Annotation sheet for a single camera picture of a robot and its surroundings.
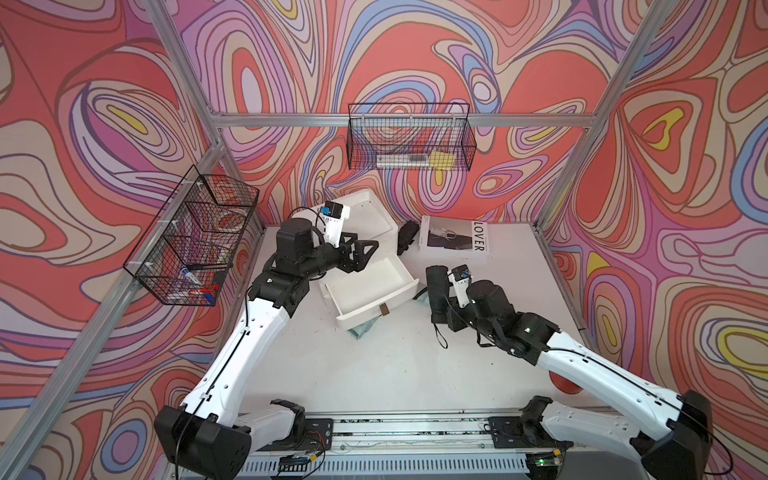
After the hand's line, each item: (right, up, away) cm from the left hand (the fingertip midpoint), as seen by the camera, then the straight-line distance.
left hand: (368, 241), depth 69 cm
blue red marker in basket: (-36, -13, -2) cm, 38 cm away
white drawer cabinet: (-1, +8, +24) cm, 26 cm away
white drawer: (-4, -16, +19) cm, 26 cm away
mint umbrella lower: (-4, -26, +19) cm, 33 cm away
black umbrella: (+18, -15, +8) cm, 25 cm away
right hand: (+20, -18, +8) cm, 28 cm away
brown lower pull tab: (+4, -19, +14) cm, 24 cm away
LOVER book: (+30, +4, +43) cm, 52 cm away
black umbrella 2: (+12, +4, +43) cm, 45 cm away
